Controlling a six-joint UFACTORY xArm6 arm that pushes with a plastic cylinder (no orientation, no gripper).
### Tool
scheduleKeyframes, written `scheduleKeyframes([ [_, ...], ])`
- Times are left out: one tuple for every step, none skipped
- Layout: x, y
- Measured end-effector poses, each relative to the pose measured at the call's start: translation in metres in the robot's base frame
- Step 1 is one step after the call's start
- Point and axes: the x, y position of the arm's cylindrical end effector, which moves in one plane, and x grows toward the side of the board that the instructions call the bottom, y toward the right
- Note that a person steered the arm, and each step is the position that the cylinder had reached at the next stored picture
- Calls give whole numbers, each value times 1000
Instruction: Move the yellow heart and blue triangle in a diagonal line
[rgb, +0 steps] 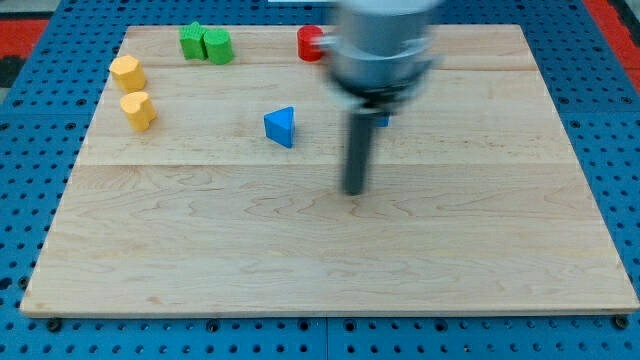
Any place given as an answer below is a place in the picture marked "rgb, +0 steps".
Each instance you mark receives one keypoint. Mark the wooden board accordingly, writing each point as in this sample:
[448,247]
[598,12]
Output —
[475,203]

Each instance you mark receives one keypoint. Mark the green star block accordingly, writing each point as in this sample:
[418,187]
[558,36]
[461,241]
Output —
[191,38]

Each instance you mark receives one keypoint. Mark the red cylinder block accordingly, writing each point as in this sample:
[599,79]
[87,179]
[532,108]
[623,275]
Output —
[307,48]

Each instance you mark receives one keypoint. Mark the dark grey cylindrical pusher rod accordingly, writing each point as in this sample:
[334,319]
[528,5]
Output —
[361,130]

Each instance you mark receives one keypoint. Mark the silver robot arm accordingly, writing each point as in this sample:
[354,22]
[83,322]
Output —
[377,55]

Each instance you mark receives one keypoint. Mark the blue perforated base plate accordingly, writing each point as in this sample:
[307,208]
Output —
[589,55]

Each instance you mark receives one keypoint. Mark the yellow hexagon block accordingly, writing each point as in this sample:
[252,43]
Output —
[128,74]

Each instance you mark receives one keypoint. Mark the blue triangle block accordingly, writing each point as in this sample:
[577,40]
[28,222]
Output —
[280,126]

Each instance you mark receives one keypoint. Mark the blue block behind arm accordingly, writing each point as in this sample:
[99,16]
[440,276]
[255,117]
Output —
[383,121]

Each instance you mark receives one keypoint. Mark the green cylinder block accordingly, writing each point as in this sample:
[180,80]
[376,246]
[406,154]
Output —
[218,46]

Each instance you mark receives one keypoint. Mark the yellow heart block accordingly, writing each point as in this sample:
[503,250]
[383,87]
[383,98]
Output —
[138,109]

